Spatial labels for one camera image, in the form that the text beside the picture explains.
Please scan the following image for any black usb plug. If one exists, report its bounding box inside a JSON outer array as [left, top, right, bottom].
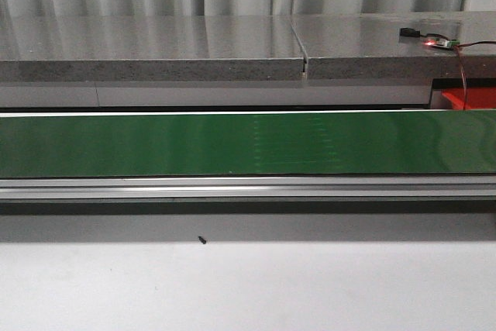
[[399, 27, 422, 38]]

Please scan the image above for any grey stone countertop slab right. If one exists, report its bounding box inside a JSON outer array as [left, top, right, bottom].
[[291, 11, 495, 79]]

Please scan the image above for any grey stone countertop slab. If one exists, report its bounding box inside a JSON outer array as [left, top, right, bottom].
[[1, 16, 305, 82], [291, 11, 495, 79]]

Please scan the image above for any green conveyor belt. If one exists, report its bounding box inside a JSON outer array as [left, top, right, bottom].
[[1, 110, 495, 178]]

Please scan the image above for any grey stone countertop slab left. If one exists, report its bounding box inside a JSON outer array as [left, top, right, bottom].
[[1, 16, 305, 82]]

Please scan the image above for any red and brown wire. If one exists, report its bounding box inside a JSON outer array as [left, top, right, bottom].
[[452, 41, 496, 112]]

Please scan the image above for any red plastic bin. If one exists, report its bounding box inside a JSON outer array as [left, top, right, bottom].
[[441, 88, 496, 110]]

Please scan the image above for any aluminium conveyor side rail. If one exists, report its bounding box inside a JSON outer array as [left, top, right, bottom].
[[1, 174, 495, 202]]

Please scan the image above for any small green circuit board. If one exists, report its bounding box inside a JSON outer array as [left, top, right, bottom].
[[423, 37, 460, 50]]

